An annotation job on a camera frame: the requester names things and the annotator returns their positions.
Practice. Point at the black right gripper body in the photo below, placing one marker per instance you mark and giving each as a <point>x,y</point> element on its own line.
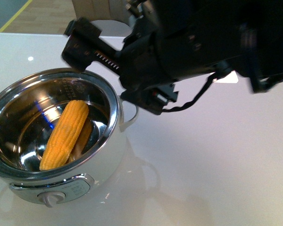
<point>149,65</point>

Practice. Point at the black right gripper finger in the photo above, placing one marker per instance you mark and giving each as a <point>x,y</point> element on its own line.
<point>84,46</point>

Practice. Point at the yellow corn cob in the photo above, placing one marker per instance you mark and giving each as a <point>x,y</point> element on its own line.
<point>65,135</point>

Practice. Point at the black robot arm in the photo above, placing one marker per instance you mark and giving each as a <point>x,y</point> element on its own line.
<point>217,37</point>

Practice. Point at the white electric cooking pot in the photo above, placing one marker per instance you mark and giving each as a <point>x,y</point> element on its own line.
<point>29,111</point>

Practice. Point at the beige upholstered chair left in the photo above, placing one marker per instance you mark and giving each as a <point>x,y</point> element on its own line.
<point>110,16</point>

